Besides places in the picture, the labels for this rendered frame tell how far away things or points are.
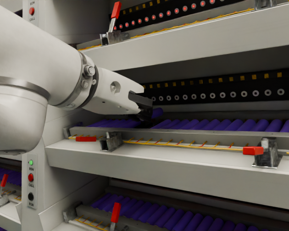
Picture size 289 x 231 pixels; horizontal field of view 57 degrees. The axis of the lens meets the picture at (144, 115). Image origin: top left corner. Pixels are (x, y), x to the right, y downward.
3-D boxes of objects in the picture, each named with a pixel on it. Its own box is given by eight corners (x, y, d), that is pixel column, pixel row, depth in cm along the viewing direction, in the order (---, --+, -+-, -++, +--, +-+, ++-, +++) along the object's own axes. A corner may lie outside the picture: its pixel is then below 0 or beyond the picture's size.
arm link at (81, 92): (90, 42, 35) (105, 52, 37) (48, 52, 40) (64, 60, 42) (77, 104, 33) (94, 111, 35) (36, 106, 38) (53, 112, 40)
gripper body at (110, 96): (102, 52, 36) (149, 81, 45) (56, 61, 42) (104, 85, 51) (92, 105, 34) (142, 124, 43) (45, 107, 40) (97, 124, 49)
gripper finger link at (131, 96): (155, 95, 41) (151, 103, 47) (105, 87, 41) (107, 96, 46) (154, 102, 41) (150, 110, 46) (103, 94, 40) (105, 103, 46)
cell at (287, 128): (298, 130, 42) (291, 145, 37) (285, 129, 43) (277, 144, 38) (297, 118, 41) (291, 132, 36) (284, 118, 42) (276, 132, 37)
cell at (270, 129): (283, 129, 43) (275, 144, 38) (271, 129, 44) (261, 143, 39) (282, 118, 42) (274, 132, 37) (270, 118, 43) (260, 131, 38)
